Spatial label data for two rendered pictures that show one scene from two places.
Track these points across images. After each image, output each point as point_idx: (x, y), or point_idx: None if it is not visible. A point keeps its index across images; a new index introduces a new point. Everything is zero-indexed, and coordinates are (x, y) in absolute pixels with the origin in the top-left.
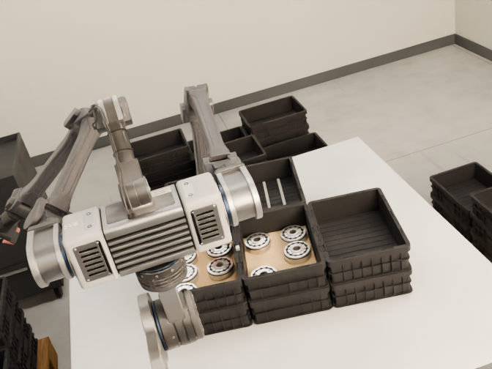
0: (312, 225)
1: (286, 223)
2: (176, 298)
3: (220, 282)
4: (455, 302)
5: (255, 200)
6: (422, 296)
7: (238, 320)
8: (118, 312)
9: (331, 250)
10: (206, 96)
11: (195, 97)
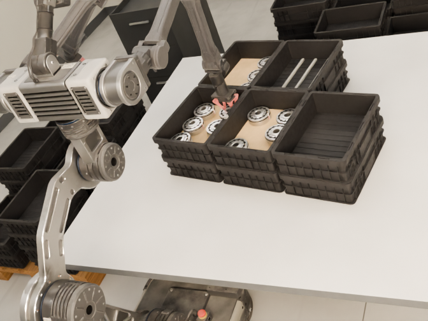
0: (293, 114)
1: (292, 105)
2: (83, 147)
3: None
4: (380, 228)
5: (117, 90)
6: (359, 212)
7: (211, 174)
8: None
9: (306, 141)
10: None
11: None
